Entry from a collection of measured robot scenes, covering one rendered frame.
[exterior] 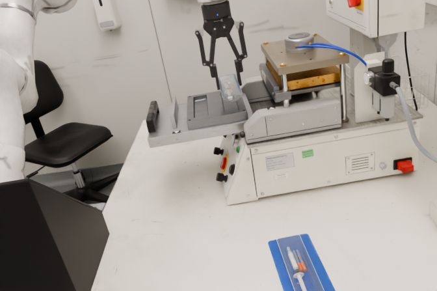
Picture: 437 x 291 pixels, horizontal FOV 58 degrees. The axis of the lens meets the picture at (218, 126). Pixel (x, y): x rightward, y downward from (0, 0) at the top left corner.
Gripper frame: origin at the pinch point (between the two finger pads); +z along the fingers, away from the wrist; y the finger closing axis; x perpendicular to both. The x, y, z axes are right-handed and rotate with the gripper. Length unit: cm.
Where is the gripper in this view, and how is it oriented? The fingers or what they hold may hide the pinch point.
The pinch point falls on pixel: (227, 75)
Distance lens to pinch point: 112.8
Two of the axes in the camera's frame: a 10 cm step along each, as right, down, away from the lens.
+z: 1.7, 8.9, 4.1
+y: -9.8, 1.9, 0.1
